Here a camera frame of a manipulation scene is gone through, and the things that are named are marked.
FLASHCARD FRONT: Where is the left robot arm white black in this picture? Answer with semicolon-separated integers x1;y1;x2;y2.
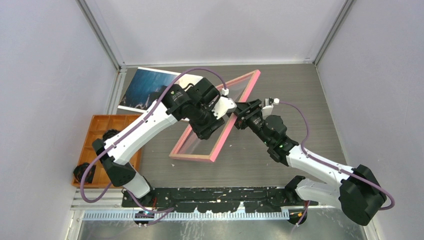
92;78;236;207

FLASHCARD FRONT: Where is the aluminium rail front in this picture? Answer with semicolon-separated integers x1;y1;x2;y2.
70;185;371;211

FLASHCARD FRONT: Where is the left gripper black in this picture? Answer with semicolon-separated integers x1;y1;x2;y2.
189;101;225;139

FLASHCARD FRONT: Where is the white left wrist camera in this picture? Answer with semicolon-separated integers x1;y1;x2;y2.
212;96;237;120

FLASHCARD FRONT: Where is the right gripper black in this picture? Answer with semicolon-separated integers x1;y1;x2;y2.
226;98;272;146

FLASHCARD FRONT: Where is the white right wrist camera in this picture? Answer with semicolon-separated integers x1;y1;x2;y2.
261;97;280;119

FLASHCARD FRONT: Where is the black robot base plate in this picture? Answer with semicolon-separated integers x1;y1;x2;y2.
121;187;319;214

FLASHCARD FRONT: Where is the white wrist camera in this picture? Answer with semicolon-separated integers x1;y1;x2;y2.
212;96;237;120
261;97;280;119

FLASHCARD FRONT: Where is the landscape photo print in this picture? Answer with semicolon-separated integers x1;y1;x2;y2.
117;66;205;114

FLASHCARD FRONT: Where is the pink wooden picture frame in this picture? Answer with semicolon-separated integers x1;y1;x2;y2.
169;69;261;163

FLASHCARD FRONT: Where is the black coiled cable bottom-left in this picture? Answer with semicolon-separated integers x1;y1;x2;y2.
73;162;97;185

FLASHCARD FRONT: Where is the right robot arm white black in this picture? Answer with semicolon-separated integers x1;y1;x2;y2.
234;99;389;226

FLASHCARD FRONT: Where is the orange compartment tray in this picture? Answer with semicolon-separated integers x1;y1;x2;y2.
77;114;139;189

